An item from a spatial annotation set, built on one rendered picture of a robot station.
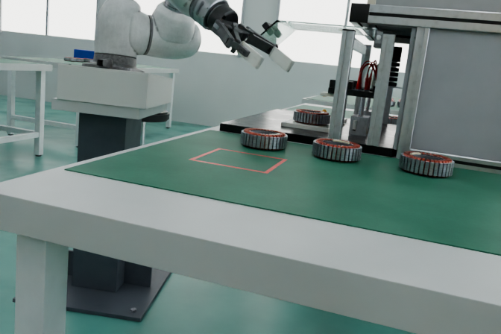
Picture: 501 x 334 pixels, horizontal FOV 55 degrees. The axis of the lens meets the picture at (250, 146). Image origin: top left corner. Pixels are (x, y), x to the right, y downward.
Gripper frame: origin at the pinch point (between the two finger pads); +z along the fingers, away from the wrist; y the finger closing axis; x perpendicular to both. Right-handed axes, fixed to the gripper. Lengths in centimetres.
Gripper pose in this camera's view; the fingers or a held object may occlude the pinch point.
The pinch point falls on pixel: (273, 62)
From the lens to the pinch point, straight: 115.4
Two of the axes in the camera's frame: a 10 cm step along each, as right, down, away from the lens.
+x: 4.9, -7.7, -4.1
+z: 6.6, 6.4, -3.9
